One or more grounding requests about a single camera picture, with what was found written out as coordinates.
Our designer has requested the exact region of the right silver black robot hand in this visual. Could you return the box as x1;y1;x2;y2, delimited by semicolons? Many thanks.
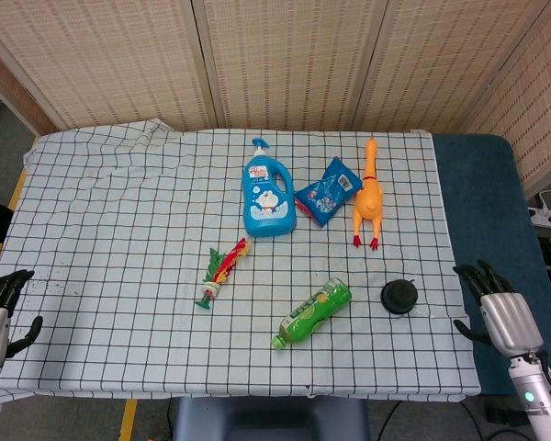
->
453;259;545;358

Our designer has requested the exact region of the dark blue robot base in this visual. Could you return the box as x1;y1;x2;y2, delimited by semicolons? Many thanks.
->
172;396;369;441

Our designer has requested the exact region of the white plastic chair base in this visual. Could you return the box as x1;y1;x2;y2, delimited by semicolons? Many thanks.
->
527;187;551;231

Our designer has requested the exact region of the white black checked tablecloth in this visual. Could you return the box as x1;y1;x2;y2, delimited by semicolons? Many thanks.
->
0;119;482;408

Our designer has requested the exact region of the yellow rubber chicken toy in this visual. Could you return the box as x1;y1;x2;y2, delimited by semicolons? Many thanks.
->
352;136;385;251

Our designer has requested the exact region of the green drink bottle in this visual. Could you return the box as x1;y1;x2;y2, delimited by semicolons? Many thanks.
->
270;276;353;352

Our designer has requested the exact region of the bamboo folding screen panel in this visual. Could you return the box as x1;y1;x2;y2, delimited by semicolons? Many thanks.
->
354;0;551;135
463;0;551;195
0;0;218;133
193;0;389;132
0;39;54;135

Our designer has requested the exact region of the blue snack bag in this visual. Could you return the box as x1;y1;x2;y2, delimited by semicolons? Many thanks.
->
294;156;364;227

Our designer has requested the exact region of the colourful feather shuttlecock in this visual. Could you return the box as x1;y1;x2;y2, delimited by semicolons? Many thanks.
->
194;237;253;311

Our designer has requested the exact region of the blue detergent bottle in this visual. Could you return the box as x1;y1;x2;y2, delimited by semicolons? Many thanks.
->
242;137;298;239

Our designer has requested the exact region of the black floor cable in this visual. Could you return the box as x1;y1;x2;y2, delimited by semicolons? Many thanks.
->
376;401;408;441

